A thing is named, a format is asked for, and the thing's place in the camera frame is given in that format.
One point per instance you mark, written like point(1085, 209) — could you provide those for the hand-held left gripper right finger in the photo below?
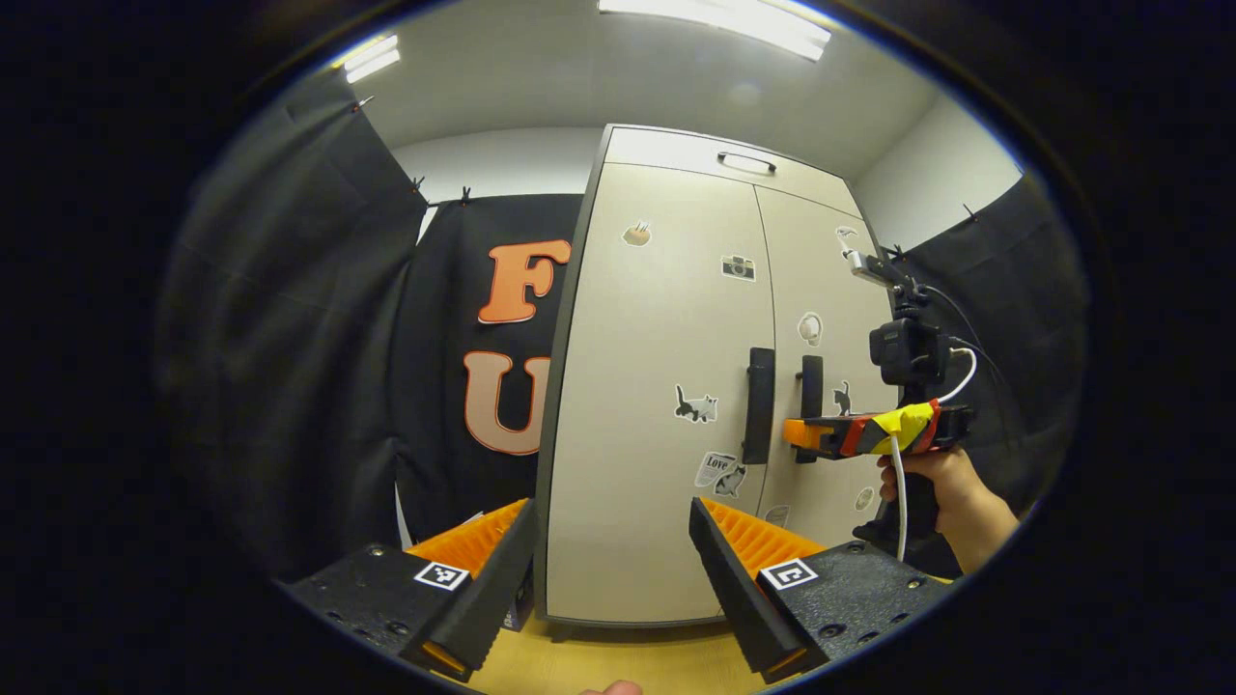
point(739, 598)

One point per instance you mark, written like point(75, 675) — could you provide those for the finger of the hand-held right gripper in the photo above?
point(816, 434)

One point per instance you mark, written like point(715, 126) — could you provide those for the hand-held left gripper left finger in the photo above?
point(488, 598)

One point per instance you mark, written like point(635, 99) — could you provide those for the beige cabinet door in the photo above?
point(821, 280)
point(647, 338)

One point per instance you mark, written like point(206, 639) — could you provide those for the beige double-door shoe cabinet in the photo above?
point(550, 405)

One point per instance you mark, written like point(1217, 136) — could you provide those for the beige cabinet top drawer front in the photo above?
point(676, 154)

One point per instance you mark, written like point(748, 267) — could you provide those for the black backdrop cloth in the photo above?
point(290, 338)

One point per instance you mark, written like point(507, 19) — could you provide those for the large ceiling light panel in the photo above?
point(724, 24)

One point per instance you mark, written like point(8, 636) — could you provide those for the narrow ceiling light strip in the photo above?
point(370, 58)

